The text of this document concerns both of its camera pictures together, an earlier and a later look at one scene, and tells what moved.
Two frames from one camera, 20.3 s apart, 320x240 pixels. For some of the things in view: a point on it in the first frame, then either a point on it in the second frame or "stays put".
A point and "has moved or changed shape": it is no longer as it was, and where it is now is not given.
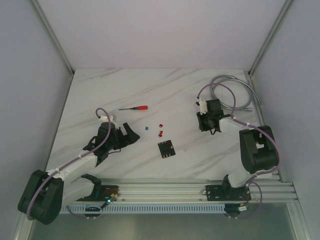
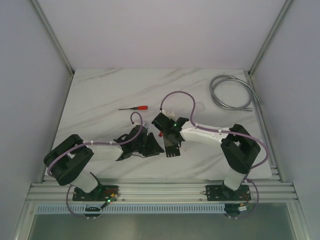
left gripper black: [121, 138] -> [146, 145]
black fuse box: [166, 149] has moved or changed shape
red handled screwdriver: [142, 107] stays put
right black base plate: [227, 193] stays put
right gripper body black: [204, 121] -> [169, 142]
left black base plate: [102, 193] stays put
